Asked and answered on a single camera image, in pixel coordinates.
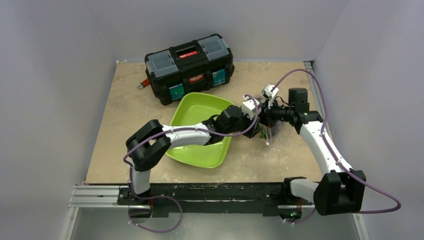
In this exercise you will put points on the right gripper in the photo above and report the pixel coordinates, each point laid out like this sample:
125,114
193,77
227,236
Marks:
268,115

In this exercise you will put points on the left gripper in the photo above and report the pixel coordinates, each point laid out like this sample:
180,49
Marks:
249,122

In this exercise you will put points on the clear zip top bag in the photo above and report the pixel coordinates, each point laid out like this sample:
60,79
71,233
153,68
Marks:
272,132

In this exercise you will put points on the green plastic tray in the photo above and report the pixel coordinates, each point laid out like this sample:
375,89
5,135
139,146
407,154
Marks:
194,108

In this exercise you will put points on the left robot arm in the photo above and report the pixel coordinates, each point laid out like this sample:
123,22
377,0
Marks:
148,145

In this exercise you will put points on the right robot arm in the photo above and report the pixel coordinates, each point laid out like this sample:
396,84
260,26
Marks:
340,190

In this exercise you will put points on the black plastic toolbox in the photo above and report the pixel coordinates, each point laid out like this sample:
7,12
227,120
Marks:
194,66

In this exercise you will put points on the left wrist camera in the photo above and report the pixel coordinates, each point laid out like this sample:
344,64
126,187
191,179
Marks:
250,106

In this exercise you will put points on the red handled tool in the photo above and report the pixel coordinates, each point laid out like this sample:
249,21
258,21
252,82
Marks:
143,84

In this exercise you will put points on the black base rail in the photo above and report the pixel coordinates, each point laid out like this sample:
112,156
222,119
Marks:
266,198

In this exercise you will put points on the aluminium frame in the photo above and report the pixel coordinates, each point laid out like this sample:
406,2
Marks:
101,195

